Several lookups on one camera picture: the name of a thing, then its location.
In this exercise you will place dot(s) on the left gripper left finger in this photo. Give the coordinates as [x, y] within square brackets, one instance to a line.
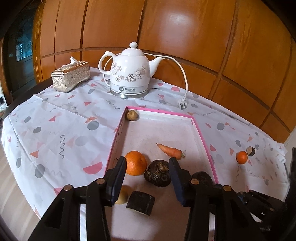
[61, 220]

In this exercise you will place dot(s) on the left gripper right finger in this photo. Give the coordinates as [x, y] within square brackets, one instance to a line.
[232, 219]

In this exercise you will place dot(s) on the tan round fruit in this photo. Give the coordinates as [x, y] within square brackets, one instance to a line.
[123, 195]
[131, 115]

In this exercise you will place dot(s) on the dark cylinder with pale cut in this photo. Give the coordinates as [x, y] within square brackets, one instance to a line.
[141, 202]

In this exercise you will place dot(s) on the orange carrot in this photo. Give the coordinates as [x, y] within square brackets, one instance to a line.
[171, 152]

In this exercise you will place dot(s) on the large dark round fruit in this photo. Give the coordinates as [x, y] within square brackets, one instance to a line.
[158, 173]

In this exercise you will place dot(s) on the orange fruit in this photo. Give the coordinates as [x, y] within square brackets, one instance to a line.
[241, 157]
[136, 163]

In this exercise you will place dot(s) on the small dark cut block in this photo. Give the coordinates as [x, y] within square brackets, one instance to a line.
[250, 151]

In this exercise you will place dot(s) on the pink shallow tray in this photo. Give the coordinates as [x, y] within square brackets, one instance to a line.
[152, 211]

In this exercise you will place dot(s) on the patterned white tablecloth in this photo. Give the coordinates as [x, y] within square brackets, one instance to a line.
[54, 139]

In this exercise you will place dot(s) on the silver ornate tissue box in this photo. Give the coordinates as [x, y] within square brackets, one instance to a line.
[68, 76]

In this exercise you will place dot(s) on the wooden panelled cabinet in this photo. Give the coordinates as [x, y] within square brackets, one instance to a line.
[238, 54]

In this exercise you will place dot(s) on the white ceramic electric kettle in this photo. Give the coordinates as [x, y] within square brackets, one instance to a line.
[130, 72]

